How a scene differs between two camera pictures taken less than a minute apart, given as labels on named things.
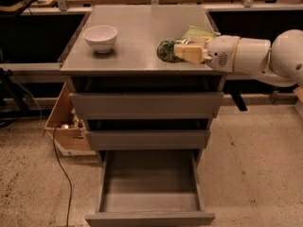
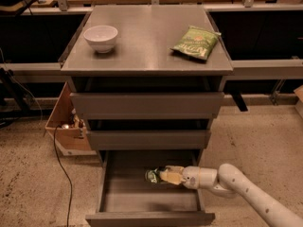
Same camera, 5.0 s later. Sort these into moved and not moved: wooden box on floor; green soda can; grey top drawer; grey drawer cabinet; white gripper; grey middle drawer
Moved: green soda can; white gripper
Not moved: grey top drawer; grey middle drawer; wooden box on floor; grey drawer cabinet
